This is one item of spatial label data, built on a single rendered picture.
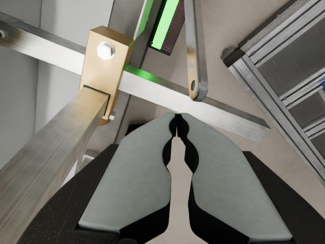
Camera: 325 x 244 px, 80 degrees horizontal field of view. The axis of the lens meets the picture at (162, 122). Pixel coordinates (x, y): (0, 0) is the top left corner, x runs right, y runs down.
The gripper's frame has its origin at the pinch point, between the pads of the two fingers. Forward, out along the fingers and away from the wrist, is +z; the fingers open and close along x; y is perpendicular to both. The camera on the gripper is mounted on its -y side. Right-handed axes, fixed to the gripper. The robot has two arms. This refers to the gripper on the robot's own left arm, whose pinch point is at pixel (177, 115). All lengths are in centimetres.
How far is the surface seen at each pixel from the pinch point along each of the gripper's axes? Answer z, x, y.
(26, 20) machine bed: 31.5, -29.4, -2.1
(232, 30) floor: 98, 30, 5
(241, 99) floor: 99, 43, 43
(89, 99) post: 11.2, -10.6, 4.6
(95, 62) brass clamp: 13.9, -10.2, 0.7
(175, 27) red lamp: 28.0, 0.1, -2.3
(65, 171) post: 1.2, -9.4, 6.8
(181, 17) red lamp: 28.0, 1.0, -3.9
